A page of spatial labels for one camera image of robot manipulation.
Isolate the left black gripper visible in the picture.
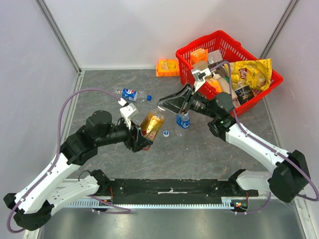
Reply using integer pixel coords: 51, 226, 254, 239
97, 117, 154, 152

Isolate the brown tea bottle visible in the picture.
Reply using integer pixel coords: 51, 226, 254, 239
141, 108, 165, 142

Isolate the blue Pocari Sweat bottle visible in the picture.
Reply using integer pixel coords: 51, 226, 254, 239
176, 113, 190, 129

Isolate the white blue bottle cap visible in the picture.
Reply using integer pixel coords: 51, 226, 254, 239
163, 130, 169, 137

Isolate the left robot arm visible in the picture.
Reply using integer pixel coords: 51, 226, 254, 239
3, 111, 153, 231

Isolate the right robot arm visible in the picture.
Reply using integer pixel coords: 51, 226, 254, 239
158, 84, 311, 203

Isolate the beige bottle in basket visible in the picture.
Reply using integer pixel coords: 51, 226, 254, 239
212, 73, 237, 101

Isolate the clear empty plastic bottle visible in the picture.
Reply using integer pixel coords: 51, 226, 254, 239
114, 88, 149, 103

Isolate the orange snack box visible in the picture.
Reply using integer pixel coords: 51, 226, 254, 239
156, 59, 180, 77

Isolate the orange box in basket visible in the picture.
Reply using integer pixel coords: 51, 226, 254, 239
190, 48, 208, 65

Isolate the red plastic shopping basket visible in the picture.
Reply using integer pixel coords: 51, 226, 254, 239
175, 30, 284, 116

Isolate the clear plastic packet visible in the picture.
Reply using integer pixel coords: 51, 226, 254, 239
207, 49, 223, 65

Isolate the black snack packet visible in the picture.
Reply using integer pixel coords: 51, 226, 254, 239
235, 85, 255, 105

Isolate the yellow Lays chips bag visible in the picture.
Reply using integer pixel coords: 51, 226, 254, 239
224, 59, 272, 91

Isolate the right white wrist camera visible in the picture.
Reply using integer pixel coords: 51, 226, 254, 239
191, 67, 211, 92

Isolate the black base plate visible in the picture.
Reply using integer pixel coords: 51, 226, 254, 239
95, 179, 259, 204

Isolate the white cable duct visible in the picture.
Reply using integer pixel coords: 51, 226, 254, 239
65, 198, 235, 210

